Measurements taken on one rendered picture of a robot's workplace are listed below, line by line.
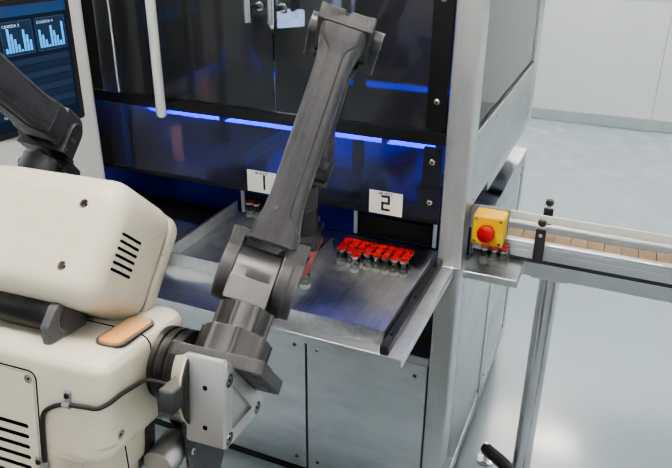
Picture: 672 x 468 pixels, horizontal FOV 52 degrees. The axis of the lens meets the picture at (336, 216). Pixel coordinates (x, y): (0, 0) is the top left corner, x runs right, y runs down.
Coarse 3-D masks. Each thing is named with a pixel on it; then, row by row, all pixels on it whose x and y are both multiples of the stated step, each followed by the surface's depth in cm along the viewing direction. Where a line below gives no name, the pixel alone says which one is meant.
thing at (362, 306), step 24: (312, 264) 162; (336, 264) 166; (312, 288) 156; (336, 288) 156; (360, 288) 156; (384, 288) 156; (408, 288) 156; (312, 312) 147; (336, 312) 147; (360, 312) 147; (384, 312) 147; (360, 336) 137; (384, 336) 135
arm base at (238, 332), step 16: (224, 304) 81; (240, 304) 80; (224, 320) 80; (240, 320) 80; (256, 320) 80; (272, 320) 82; (208, 336) 78; (224, 336) 78; (240, 336) 78; (256, 336) 79; (176, 352) 78; (208, 352) 77; (224, 352) 77; (240, 352) 77; (256, 352) 78; (240, 368) 75; (256, 368) 75; (256, 384) 80; (272, 384) 79
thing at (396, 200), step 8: (376, 192) 166; (384, 192) 165; (376, 200) 167; (384, 200) 166; (392, 200) 165; (400, 200) 164; (376, 208) 167; (384, 208) 166; (392, 208) 166; (400, 208) 165; (400, 216) 166
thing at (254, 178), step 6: (252, 174) 178; (258, 174) 177; (264, 174) 177; (270, 174) 176; (252, 180) 179; (258, 180) 178; (270, 180) 177; (252, 186) 180; (258, 186) 179; (270, 186) 177; (264, 192) 179
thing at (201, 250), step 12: (216, 216) 184; (228, 216) 190; (240, 216) 192; (204, 228) 180; (216, 228) 184; (228, 228) 185; (180, 240) 170; (192, 240) 176; (204, 240) 178; (216, 240) 178; (228, 240) 178; (252, 240) 178; (180, 252) 171; (192, 252) 172; (204, 252) 172; (216, 252) 172; (276, 252) 172; (180, 264) 165; (192, 264) 163; (204, 264) 162; (216, 264) 160
